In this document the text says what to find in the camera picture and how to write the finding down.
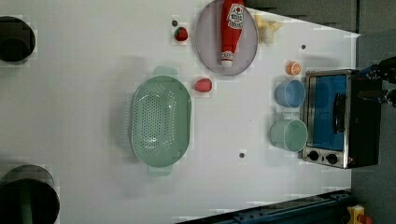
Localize green oval plastic strainer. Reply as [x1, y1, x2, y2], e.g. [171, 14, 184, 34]
[130, 66, 191, 176]

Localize red toy fruit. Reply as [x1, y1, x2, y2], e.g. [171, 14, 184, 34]
[194, 78, 212, 92]

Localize grey round plate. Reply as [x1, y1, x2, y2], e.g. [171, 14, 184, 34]
[195, 0, 258, 76]

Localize toy strawberry with green top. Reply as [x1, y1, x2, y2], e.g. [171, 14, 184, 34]
[174, 27, 189, 42]

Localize blue plastic cup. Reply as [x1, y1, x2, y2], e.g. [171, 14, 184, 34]
[276, 80, 305, 108]

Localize orange half toy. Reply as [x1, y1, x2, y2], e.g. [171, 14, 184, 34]
[286, 62, 302, 76]

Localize red ketchup bottle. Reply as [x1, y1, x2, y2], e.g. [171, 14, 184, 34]
[220, 0, 245, 67]

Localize yellow banana toy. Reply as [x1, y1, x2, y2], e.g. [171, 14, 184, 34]
[254, 14, 283, 45]

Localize yellow red button box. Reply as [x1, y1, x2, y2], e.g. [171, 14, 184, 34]
[347, 205, 373, 224]

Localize black cylinder lower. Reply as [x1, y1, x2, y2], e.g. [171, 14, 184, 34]
[0, 165, 61, 224]

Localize black cylinder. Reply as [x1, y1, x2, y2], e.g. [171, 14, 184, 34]
[0, 16, 35, 63]
[0, 165, 61, 224]

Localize black cylinder upper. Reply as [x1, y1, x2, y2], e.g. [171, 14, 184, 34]
[0, 16, 35, 63]

